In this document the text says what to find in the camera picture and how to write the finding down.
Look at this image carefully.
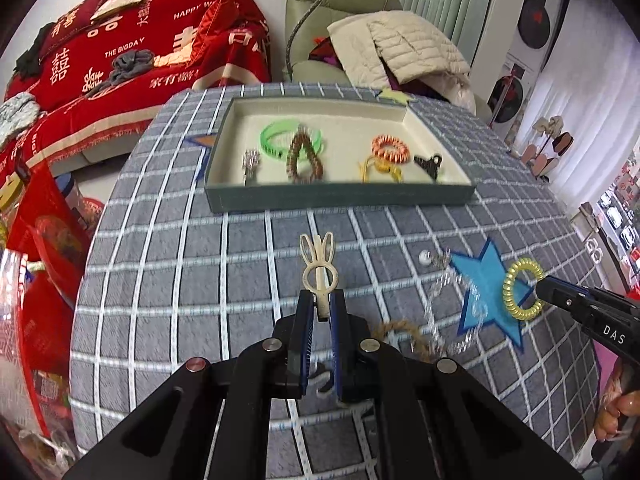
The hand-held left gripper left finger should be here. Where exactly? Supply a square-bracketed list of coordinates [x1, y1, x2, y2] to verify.
[65, 290, 316, 480]

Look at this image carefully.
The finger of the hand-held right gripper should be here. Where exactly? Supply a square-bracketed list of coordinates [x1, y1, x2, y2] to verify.
[535, 275, 601, 331]

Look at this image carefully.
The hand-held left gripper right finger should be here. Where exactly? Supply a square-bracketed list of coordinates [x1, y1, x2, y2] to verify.
[331, 290, 583, 480]

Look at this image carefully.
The yellow spiral hair tie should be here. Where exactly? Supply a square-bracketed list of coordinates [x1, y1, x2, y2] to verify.
[502, 257, 547, 322]

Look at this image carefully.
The beige rabbit hair clip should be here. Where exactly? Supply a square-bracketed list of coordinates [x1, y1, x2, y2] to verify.
[299, 232, 341, 323]

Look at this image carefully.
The black claw hair clip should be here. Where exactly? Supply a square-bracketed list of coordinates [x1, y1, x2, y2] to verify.
[412, 152, 445, 181]

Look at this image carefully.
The brown beaded bracelet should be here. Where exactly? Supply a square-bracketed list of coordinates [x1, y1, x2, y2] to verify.
[286, 127, 326, 184]

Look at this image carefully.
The yellow cord bracelet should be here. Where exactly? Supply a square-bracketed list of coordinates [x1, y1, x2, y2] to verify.
[357, 155, 405, 183]

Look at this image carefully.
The silver sparkly ornament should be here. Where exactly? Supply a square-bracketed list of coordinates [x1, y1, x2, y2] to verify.
[242, 149, 262, 183]

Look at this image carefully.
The orange striped spiral hair tie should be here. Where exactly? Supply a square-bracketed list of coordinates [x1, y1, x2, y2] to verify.
[371, 134, 411, 164]

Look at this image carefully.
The green plastic bangle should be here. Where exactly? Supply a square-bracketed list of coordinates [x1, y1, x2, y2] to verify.
[260, 120, 328, 163]

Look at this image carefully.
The green shallow tray box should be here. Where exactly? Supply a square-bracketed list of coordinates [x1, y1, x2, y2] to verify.
[204, 96, 477, 214]

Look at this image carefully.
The person's right hand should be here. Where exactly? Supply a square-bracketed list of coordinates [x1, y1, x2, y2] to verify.
[595, 375, 640, 441]

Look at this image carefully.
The pink star patch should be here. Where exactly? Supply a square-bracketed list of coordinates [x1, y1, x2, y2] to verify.
[597, 345, 626, 396]

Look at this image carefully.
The small stool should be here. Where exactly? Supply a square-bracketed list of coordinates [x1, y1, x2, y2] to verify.
[570, 202, 606, 261]

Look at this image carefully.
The pearl charm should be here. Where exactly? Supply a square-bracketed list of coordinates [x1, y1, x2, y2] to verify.
[419, 247, 453, 268]

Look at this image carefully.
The grey checked tablecloth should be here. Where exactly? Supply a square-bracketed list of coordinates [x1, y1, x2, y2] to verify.
[70, 81, 601, 480]

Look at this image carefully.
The slipper rack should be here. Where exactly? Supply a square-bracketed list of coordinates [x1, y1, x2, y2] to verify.
[520, 116, 576, 178]

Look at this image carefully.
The white sheer curtain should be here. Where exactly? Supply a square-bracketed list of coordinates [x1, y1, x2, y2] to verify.
[515, 0, 640, 241]

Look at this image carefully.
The white washing machine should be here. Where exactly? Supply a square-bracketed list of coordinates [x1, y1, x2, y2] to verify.
[485, 55, 541, 136]

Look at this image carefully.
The blue orange star patch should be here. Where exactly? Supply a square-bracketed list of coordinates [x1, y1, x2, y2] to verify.
[182, 132, 218, 181]

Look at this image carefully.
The yellow star patch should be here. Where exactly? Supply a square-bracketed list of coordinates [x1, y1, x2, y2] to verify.
[375, 86, 416, 106]

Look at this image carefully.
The clear red gift box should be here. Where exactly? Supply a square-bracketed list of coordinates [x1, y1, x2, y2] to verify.
[0, 250, 76, 441]

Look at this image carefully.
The white dryer machine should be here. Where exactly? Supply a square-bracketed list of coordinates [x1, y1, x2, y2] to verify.
[510, 0, 571, 71]

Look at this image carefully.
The red gift bag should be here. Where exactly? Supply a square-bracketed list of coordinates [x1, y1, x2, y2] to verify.
[7, 160, 91, 306]

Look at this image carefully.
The white down jacket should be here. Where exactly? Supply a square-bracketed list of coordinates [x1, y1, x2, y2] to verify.
[326, 10, 476, 111]

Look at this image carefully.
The grey bundled clothing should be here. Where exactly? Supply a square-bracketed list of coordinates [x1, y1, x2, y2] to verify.
[82, 50, 158, 98]

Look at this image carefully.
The red satin cushion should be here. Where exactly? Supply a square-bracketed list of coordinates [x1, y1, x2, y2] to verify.
[190, 0, 246, 61]

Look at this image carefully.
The green armchair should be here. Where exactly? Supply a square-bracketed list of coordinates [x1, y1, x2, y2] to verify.
[282, 0, 493, 121]

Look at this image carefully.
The red printed sofa blanket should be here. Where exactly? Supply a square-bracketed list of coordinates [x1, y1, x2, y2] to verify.
[0, 0, 273, 186]

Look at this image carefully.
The grey white knitted cloth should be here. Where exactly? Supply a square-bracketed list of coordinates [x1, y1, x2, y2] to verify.
[0, 92, 41, 148]

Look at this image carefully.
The red embroidered cushion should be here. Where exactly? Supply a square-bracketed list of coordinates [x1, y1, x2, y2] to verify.
[37, 0, 121, 63]

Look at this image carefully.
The dark clothing pile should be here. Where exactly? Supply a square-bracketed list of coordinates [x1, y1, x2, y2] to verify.
[14, 22, 56, 78]

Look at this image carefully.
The brown braided bracelet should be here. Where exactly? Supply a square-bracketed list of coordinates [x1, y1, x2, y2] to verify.
[370, 319, 431, 361]

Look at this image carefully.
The clear crystal chain bracelet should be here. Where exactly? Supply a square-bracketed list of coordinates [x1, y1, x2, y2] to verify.
[410, 260, 488, 361]

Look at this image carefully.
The gooseneck camera stand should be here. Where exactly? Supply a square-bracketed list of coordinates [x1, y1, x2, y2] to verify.
[285, 0, 356, 83]

